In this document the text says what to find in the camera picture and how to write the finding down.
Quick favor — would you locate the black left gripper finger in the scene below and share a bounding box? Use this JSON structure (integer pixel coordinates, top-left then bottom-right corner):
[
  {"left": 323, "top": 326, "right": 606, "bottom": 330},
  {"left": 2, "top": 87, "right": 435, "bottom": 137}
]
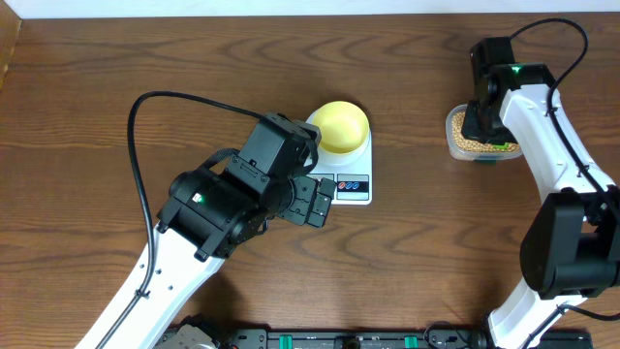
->
[
  {"left": 306, "top": 178, "right": 336, "bottom": 228},
  {"left": 279, "top": 176, "right": 321, "bottom": 225}
]

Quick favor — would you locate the clear container of soybeans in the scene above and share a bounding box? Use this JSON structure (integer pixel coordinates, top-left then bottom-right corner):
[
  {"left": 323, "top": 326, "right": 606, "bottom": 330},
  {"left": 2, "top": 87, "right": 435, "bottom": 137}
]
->
[{"left": 446, "top": 104, "right": 523, "bottom": 162}]

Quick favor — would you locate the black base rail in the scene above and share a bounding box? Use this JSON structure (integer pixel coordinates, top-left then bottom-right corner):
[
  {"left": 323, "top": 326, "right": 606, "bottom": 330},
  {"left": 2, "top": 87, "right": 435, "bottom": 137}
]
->
[{"left": 154, "top": 314, "right": 595, "bottom": 349}]

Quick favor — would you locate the yellow plastic bowl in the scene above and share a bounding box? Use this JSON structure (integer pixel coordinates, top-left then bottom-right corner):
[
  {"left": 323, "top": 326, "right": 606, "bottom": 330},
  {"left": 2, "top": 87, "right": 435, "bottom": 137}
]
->
[{"left": 311, "top": 101, "right": 370, "bottom": 154}]

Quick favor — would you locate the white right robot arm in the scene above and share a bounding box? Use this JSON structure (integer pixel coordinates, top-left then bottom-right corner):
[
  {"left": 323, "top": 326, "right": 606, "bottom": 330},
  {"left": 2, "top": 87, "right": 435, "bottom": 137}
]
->
[{"left": 461, "top": 37, "right": 619, "bottom": 348}]

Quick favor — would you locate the green plastic measuring scoop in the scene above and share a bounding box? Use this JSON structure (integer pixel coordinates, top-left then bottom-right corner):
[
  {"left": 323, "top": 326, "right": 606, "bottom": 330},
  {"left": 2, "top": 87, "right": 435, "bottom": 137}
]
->
[{"left": 476, "top": 143, "right": 511, "bottom": 164}]

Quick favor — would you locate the white digital kitchen scale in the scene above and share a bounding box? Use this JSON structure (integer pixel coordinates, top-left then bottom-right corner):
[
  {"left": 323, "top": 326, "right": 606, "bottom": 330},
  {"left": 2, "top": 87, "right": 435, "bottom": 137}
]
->
[{"left": 307, "top": 111, "right": 373, "bottom": 206}]

